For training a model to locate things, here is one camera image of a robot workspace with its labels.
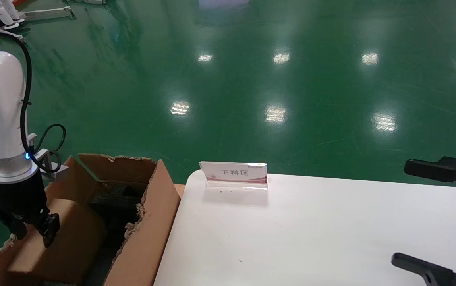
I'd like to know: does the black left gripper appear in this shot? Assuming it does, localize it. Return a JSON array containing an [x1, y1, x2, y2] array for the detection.
[[0, 171, 60, 247]]

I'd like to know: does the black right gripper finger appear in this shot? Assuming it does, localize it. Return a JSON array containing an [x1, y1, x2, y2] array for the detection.
[[391, 252, 456, 286], [404, 156, 456, 199]]

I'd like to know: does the small brown cardboard box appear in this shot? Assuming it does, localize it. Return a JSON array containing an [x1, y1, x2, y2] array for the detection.
[[8, 197, 107, 284]]

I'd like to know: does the large open cardboard box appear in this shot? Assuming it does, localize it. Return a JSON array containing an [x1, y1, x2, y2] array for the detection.
[[0, 153, 181, 286]]

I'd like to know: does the black foam packing insert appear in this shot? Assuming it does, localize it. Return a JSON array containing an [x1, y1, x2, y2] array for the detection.
[[89, 184, 143, 286]]

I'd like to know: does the acrylic sign with Chinese text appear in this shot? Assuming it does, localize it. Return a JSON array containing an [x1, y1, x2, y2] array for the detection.
[[199, 161, 268, 191]]

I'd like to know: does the grey stand of white humanoid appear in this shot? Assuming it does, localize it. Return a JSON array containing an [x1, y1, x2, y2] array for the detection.
[[0, 6, 74, 43]]

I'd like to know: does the white humanoid robot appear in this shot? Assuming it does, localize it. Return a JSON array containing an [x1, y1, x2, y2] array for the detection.
[[0, 0, 26, 30]]

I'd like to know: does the grey left wrist camera bracket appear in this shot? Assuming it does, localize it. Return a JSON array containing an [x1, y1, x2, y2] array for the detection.
[[27, 133, 70, 183]]

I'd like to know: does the black cable with yellow tag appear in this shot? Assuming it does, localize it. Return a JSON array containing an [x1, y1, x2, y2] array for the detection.
[[0, 31, 66, 174]]

